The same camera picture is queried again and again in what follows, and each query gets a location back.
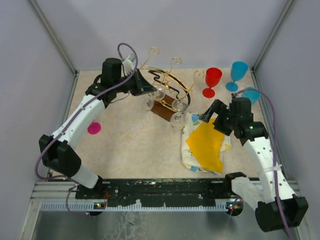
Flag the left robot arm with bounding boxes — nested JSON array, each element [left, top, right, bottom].
[[39, 54, 156, 199]]

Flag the red wine glass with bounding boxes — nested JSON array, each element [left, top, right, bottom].
[[202, 67, 223, 99]]

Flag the gold wire glass rack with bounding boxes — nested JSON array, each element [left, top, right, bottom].
[[140, 46, 205, 122]]

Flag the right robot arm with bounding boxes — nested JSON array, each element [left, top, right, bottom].
[[199, 97, 309, 232]]

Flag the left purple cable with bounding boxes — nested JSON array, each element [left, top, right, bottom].
[[33, 43, 140, 220]]

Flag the clear wine glass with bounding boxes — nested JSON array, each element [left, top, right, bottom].
[[170, 99, 189, 131], [145, 86, 166, 111]]

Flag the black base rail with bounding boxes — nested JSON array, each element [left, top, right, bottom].
[[75, 178, 236, 208]]

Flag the yellow floral cloth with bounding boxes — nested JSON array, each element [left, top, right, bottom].
[[181, 112, 232, 175]]

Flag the pink wine glass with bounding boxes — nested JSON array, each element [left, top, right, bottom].
[[87, 121, 102, 135]]

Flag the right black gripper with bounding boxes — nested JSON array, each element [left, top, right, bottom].
[[199, 99, 238, 136]]

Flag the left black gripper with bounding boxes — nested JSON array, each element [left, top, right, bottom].
[[114, 68, 158, 97]]

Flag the blue wine glass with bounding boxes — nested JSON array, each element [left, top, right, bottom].
[[241, 86, 261, 106], [225, 61, 249, 92]]

